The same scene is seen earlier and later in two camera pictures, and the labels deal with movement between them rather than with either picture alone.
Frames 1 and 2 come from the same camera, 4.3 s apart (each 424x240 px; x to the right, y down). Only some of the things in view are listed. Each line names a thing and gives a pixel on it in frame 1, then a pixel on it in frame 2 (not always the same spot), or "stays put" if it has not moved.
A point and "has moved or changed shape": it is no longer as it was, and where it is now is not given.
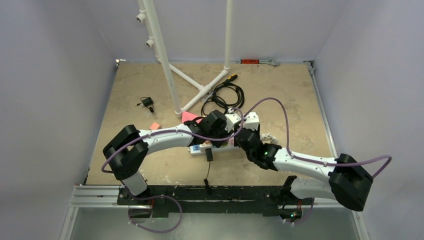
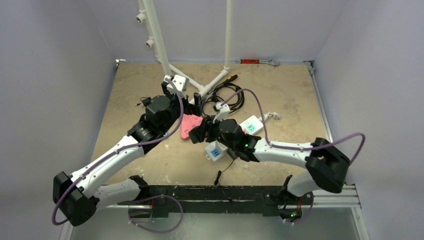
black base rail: (253, 200) stays put
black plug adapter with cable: (147, 102) stays put
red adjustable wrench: (257, 61) stays put
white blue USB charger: (195, 150) to (214, 152)
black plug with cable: (209, 157) to (233, 156)
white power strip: (200, 149) has moved or changed shape
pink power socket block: (187, 116) stays put
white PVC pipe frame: (184, 91) stays put
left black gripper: (225, 134) to (190, 109)
